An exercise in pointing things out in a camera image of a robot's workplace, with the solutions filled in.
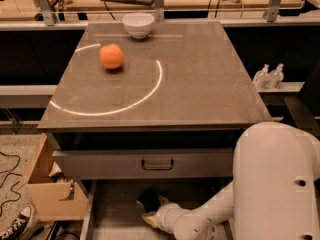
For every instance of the black office chair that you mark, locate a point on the black office chair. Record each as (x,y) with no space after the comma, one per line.
(302,110)

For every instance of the middle metal frame post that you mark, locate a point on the middle metal frame post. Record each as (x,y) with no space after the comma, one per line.
(159,10)

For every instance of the left clear plastic bottle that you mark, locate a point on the left clear plastic bottle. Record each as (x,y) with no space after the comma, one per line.
(260,78)

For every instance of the black drawer handle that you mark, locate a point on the black drawer handle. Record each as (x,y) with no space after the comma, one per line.
(157,165)

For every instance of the grey drawer cabinet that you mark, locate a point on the grey drawer cabinet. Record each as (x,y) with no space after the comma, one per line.
(182,87)

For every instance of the grey top drawer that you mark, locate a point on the grey top drawer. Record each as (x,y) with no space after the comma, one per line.
(126,164)

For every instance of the black and white sneaker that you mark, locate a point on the black and white sneaker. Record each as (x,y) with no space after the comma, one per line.
(20,227)

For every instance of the left metal frame post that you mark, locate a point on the left metal frame post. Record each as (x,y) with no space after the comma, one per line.
(47,12)

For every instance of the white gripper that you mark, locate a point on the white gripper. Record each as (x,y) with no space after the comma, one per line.
(164,216)

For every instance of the white ceramic bowl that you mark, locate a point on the white ceramic bowl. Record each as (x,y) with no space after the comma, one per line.
(138,25)

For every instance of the open grey middle drawer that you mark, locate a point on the open grey middle drawer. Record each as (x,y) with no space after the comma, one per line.
(114,214)

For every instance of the cardboard box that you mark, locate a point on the cardboard box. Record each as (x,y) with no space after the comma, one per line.
(53,200)

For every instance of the green and yellow sponge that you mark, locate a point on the green and yellow sponge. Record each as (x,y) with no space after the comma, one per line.
(149,200)

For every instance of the orange fruit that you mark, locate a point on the orange fruit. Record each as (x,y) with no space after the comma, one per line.
(111,56)

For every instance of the metal frame post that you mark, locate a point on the metal frame post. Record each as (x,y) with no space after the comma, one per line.
(271,12)
(159,10)
(47,12)

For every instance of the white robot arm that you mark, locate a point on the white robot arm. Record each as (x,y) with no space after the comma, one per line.
(271,197)

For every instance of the right metal frame post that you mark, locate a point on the right metal frame post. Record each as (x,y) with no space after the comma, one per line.
(271,12)

